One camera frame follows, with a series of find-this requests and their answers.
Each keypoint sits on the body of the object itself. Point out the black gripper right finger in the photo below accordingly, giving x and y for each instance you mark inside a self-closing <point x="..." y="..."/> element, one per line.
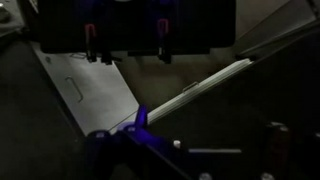
<point x="288" y="156"/>

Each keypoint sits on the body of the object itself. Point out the white drawer front edge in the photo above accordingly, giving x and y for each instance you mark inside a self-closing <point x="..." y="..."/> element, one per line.
<point x="193" y="91"/>

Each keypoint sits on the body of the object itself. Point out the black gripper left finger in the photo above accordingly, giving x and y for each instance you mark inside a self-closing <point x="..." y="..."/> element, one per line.
<point x="148" y="156"/>

